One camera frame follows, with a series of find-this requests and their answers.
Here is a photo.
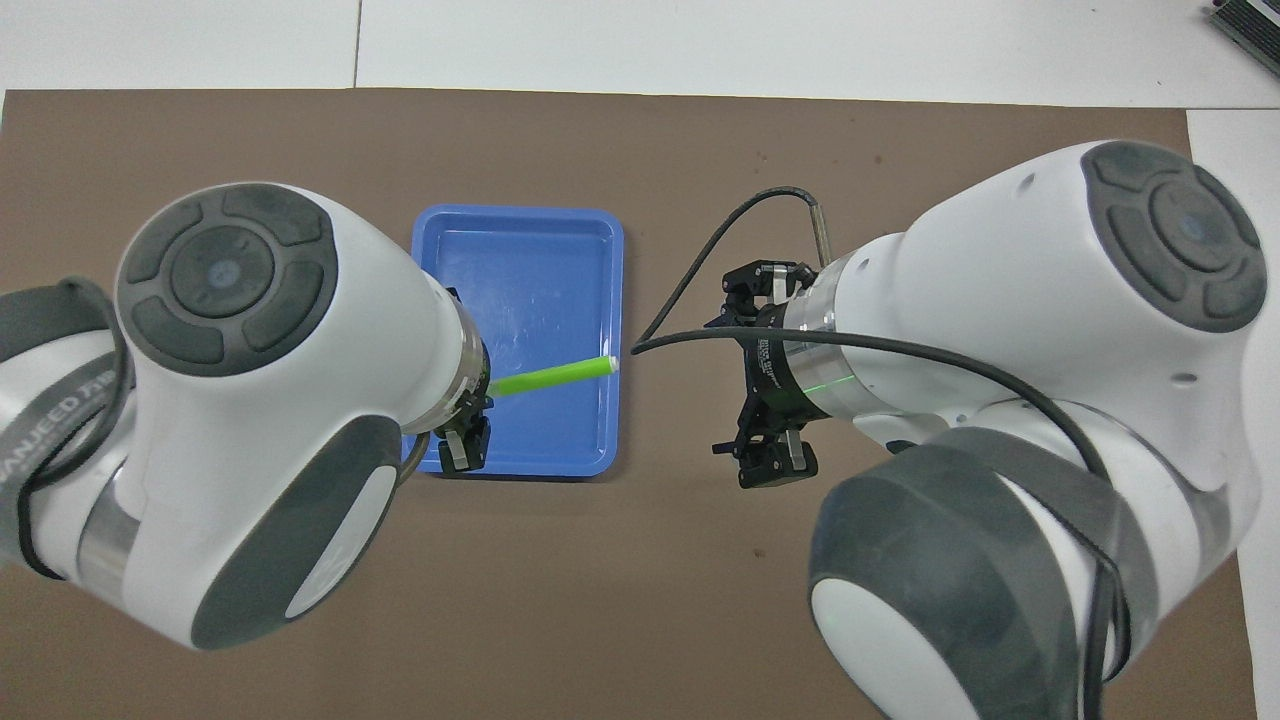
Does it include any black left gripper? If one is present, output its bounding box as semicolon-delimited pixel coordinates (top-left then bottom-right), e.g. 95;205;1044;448
438;288;495;476

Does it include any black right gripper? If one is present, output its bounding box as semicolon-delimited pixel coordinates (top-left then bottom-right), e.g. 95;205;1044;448
705;260;819;491

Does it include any green highlighter pen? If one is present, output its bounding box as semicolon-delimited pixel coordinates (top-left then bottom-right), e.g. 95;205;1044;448
487;355;621;398

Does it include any blue plastic tray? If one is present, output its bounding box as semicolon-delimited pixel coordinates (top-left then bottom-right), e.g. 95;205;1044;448
400;204;625;478

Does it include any brown paper table mat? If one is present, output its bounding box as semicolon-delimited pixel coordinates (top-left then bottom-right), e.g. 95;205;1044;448
0;88;1259;720

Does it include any grey ribbed device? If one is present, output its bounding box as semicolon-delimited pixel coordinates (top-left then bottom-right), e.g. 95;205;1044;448
1205;0;1280;66

